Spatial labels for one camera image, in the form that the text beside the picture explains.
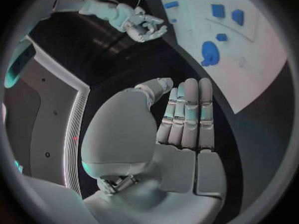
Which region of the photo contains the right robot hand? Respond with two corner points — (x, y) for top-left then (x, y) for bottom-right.
(125, 6), (169, 43)

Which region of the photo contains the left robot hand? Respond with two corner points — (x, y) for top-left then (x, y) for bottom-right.
(80, 77), (228, 224)

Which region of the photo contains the white task board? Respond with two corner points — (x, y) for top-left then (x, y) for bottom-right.
(160, 0), (289, 114)

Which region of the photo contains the blue cylinder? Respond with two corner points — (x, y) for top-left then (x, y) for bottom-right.
(163, 0), (180, 9)

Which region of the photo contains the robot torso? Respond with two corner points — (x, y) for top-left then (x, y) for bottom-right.
(3, 34), (92, 194)

